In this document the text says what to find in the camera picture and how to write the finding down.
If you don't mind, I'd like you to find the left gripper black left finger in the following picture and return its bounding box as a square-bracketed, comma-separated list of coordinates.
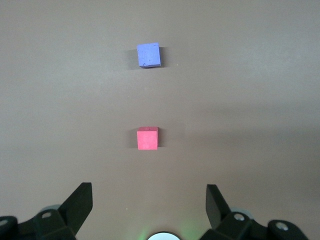
[0, 182, 94, 240]

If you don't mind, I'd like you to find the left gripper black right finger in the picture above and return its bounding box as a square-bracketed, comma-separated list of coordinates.
[199, 184, 307, 240]

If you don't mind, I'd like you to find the red foam block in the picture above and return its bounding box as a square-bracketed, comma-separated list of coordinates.
[137, 126, 159, 151]

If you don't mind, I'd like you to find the purple foam block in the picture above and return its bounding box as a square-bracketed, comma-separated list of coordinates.
[136, 42, 161, 69]

